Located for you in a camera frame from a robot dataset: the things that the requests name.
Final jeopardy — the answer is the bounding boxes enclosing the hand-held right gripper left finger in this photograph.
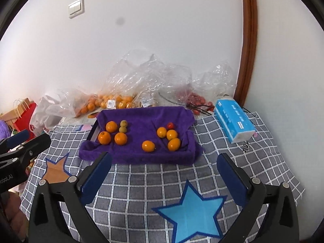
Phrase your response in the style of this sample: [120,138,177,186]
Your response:
[28,152,113,243]

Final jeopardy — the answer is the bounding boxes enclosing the white printed plastic bag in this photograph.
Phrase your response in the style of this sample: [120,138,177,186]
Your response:
[29,95,62,134]

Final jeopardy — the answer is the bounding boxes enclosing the red paper bag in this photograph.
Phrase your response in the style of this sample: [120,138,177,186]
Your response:
[13,99,38,133]

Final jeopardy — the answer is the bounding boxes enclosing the clear bag of small oranges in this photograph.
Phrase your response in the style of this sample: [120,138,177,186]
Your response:
[97,53,142,110]

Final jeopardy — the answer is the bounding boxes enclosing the brown wooden door frame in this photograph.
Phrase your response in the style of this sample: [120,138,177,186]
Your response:
[235,0,259,102]

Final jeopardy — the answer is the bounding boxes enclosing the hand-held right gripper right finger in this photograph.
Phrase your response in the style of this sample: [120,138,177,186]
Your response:
[216,153,300,243]

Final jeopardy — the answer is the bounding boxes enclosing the clear bag of cherry tomatoes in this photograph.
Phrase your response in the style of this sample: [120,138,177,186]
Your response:
[177,61,237,114]

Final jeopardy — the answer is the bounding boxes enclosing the person's left hand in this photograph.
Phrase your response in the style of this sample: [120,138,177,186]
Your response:
[4,192,28,236]

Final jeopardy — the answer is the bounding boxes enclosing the purple fluffy thing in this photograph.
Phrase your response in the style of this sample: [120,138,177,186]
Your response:
[0,120,11,138]

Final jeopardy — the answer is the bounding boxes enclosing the grey checked star blanket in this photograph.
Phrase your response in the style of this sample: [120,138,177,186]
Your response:
[20,110,305,243]

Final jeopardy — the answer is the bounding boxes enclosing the purple towel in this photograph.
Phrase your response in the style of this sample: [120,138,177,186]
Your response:
[79,106,203,165]

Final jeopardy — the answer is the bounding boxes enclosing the clear bag of mandarins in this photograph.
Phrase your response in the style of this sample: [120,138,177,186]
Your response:
[47,88,98,118]

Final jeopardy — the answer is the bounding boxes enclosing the white light switch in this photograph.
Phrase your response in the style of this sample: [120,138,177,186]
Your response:
[68,0,85,19]

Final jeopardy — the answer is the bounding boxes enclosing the blue tissue pack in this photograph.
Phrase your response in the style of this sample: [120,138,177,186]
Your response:
[215,99,256,143]

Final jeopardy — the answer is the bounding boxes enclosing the black cable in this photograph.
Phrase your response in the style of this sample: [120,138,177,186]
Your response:
[187,104,214,115]

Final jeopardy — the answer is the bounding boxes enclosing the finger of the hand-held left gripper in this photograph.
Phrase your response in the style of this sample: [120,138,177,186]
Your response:
[10,133,52,163]
[0,130,30,155]

